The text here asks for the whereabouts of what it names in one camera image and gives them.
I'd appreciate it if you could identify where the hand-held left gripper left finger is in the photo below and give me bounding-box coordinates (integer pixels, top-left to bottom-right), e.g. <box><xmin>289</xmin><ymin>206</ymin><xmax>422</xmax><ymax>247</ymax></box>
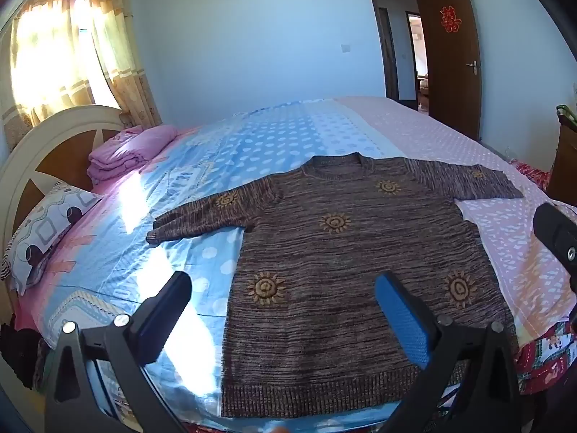
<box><xmin>44</xmin><ymin>271</ymin><xmax>194</xmax><ymax>433</ymax></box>

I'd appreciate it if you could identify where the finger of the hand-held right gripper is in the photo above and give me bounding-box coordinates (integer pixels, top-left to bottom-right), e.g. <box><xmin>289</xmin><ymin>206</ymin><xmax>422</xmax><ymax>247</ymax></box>
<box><xmin>532</xmin><ymin>202</ymin><xmax>577</xmax><ymax>289</ymax></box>

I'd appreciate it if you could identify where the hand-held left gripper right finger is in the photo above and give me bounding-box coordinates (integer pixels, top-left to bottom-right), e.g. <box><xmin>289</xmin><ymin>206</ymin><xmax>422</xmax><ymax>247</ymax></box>
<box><xmin>374</xmin><ymin>271</ymin><xmax>524</xmax><ymax>433</ymax></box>

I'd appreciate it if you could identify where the brown knit sweater sun pattern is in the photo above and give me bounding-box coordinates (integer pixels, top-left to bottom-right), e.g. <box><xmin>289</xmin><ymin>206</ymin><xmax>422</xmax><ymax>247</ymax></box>
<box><xmin>145</xmin><ymin>153</ymin><xmax>524</xmax><ymax>418</ymax></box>

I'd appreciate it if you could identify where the red floral cloth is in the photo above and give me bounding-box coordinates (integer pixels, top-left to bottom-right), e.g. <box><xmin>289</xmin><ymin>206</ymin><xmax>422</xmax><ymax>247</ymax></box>
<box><xmin>511</xmin><ymin>159</ymin><xmax>554</xmax><ymax>191</ymax></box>

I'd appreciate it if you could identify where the wooden nightstand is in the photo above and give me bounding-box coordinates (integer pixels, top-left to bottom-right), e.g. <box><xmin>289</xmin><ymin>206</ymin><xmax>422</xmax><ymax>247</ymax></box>
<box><xmin>547</xmin><ymin>109</ymin><xmax>577</xmax><ymax>200</ymax></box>

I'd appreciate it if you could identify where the red patterned quilt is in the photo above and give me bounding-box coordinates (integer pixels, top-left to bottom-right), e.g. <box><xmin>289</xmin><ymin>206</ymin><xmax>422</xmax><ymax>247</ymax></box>
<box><xmin>516</xmin><ymin>316</ymin><xmax>577</xmax><ymax>396</ymax></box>

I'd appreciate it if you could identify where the patterned pillow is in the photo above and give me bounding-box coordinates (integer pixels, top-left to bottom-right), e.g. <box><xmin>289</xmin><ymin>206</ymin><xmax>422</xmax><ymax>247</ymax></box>
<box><xmin>2</xmin><ymin>180</ymin><xmax>104</xmax><ymax>296</ymax></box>

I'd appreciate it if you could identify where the dark cloth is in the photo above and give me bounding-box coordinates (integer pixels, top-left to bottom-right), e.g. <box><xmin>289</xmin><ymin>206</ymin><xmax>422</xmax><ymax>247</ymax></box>
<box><xmin>0</xmin><ymin>320</ymin><xmax>48</xmax><ymax>393</ymax></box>

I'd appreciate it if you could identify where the folded pink quilt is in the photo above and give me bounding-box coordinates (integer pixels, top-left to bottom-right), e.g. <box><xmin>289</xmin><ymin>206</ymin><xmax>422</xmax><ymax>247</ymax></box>
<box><xmin>88</xmin><ymin>125</ymin><xmax>179</xmax><ymax>185</ymax></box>

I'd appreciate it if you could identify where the brown wooden door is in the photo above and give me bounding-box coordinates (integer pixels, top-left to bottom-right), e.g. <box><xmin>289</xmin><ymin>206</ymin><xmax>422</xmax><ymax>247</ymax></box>
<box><xmin>415</xmin><ymin>0</ymin><xmax>482</xmax><ymax>141</ymax></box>

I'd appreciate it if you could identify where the blue and pink bed sheet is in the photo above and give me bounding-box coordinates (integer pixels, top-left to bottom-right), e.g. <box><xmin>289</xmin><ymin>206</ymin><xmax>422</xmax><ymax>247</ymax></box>
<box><xmin>13</xmin><ymin>95</ymin><xmax>577</xmax><ymax>430</ymax></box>

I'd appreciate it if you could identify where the cream and wood headboard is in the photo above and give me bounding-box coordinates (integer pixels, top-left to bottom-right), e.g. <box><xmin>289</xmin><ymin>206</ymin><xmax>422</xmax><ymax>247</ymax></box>
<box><xmin>0</xmin><ymin>105</ymin><xmax>131</xmax><ymax>289</ymax></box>

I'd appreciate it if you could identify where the red paper door decoration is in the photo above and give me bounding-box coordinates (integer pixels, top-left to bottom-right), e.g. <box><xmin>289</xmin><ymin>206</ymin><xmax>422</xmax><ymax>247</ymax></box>
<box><xmin>439</xmin><ymin>5</ymin><xmax>463</xmax><ymax>34</ymax></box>

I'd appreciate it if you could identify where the orange floral curtain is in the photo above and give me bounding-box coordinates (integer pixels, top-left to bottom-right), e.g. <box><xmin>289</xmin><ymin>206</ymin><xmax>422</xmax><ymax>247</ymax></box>
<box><xmin>67</xmin><ymin>0</ymin><xmax>163</xmax><ymax>131</ymax></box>

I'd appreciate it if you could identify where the sheer yellow curtain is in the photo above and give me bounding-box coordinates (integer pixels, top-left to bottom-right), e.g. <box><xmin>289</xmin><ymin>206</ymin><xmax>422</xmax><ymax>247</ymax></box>
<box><xmin>9</xmin><ymin>0</ymin><xmax>97</xmax><ymax>128</ymax></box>

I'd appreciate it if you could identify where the dark wooden door frame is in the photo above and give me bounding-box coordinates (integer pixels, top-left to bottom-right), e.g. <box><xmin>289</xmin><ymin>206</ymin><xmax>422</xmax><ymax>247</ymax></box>
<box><xmin>364</xmin><ymin>0</ymin><xmax>434</xmax><ymax>110</ymax></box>

